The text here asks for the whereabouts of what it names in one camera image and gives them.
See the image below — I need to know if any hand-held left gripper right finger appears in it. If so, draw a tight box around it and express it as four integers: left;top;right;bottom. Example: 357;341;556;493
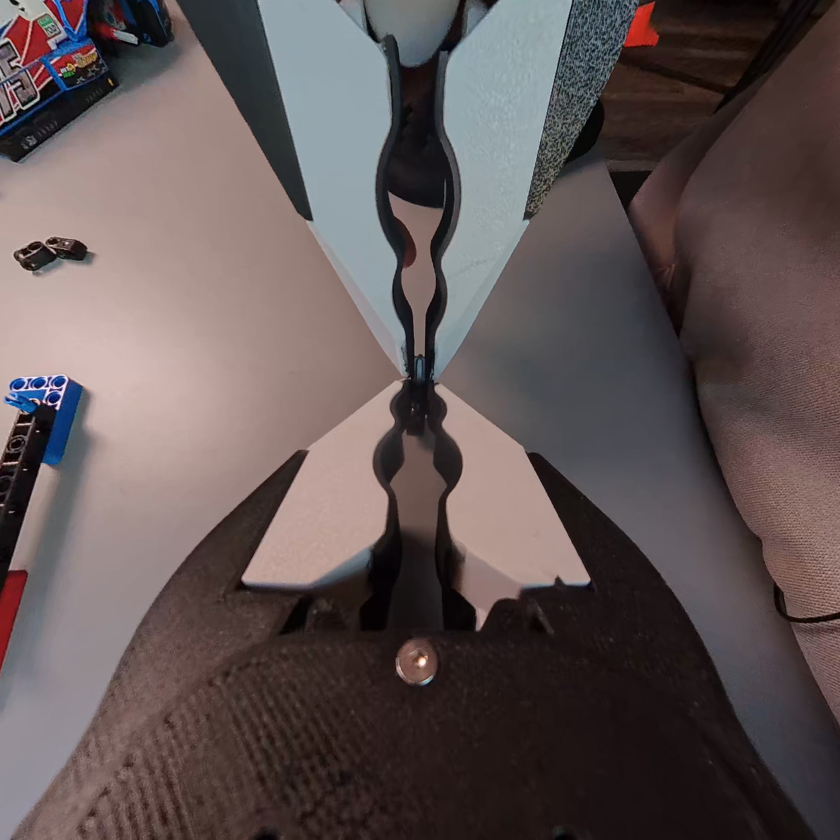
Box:
422;382;592;631

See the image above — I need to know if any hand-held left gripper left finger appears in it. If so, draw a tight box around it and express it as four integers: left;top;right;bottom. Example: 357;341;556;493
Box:
240;379;414;589

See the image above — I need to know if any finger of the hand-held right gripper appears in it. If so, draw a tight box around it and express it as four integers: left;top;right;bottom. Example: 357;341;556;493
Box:
258;0;417;380
425;0;576;383

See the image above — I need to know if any small black lego axle assembly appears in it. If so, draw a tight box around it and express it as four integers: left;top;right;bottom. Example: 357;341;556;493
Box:
406;354;437;437

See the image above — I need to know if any blue white red lego car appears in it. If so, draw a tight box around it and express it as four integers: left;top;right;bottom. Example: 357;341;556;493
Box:
0;0;175;163

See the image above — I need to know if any black blue red lego beam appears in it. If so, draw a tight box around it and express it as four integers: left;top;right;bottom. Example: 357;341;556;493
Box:
0;374;85;670

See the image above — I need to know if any person's right hand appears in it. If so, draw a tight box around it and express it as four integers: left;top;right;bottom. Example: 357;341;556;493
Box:
394;220;424;271

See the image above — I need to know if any orange traffic cone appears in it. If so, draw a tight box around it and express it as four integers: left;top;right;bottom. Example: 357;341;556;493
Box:
622;0;659;48

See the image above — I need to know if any black tripod stand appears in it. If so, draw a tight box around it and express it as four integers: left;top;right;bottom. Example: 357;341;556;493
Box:
718;0;821;112

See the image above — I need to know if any thin black cable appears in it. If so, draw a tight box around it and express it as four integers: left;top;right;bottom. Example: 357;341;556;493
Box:
773;581;840;624

